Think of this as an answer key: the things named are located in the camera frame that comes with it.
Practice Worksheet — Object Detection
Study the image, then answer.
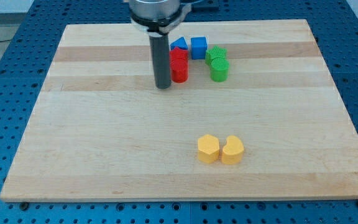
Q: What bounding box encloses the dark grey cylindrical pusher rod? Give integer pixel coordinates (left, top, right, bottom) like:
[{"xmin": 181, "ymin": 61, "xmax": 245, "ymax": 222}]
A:
[{"xmin": 149, "ymin": 35, "xmax": 171, "ymax": 89}]

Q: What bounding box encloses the red cylinder block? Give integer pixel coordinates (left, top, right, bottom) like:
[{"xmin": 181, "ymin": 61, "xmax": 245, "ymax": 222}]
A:
[{"xmin": 170, "ymin": 59, "xmax": 188, "ymax": 83}]

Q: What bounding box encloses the red star block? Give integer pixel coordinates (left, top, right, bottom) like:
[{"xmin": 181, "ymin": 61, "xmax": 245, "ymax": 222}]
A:
[{"xmin": 170, "ymin": 47, "xmax": 188, "ymax": 61}]

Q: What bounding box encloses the green star block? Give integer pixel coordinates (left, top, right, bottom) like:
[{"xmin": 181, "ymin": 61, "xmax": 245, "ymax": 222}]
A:
[{"xmin": 205, "ymin": 45, "xmax": 227, "ymax": 66}]

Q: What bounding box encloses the blue triangle block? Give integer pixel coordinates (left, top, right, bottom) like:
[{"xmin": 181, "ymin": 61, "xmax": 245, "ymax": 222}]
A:
[{"xmin": 170, "ymin": 37, "xmax": 188, "ymax": 50}]

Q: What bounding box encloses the blue cube block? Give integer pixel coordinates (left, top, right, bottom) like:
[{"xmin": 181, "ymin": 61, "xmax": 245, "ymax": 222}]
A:
[{"xmin": 191, "ymin": 37, "xmax": 208, "ymax": 60}]

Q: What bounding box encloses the green cylinder block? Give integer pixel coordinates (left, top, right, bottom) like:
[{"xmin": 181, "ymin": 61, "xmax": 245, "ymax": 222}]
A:
[{"xmin": 210, "ymin": 58, "xmax": 229, "ymax": 82}]

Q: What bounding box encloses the yellow hexagon block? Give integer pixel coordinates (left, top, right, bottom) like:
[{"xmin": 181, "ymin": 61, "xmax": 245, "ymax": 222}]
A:
[{"xmin": 197, "ymin": 134, "xmax": 220, "ymax": 164}]

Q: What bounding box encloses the yellow crescent block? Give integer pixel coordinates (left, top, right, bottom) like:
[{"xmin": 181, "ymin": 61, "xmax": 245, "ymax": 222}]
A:
[{"xmin": 221, "ymin": 136, "xmax": 244, "ymax": 165}]

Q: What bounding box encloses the light wooden board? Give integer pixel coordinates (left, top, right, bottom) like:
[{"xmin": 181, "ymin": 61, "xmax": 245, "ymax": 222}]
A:
[{"xmin": 0, "ymin": 19, "xmax": 358, "ymax": 202}]

